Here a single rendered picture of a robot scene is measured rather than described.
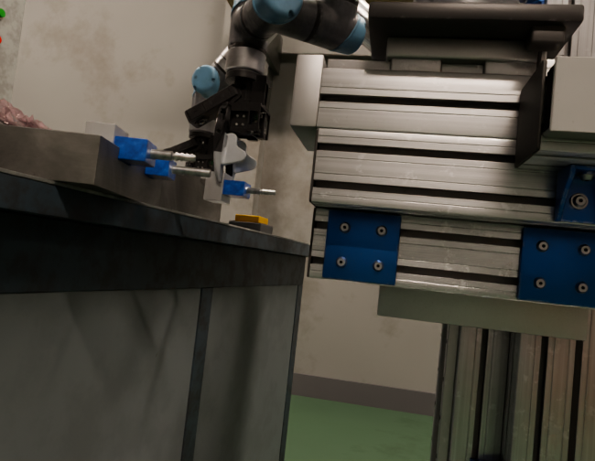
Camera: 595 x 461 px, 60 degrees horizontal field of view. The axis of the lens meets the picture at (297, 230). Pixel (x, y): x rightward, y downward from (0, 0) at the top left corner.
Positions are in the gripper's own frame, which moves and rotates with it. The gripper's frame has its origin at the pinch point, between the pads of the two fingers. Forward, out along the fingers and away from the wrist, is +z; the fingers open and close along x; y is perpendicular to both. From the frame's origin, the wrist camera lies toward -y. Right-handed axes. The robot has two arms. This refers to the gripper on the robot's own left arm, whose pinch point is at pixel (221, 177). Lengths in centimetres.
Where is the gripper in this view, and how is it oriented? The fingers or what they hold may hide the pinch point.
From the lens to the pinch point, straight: 100.7
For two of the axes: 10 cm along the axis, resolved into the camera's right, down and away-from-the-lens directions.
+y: 9.7, 0.9, -2.1
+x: 2.0, 0.9, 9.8
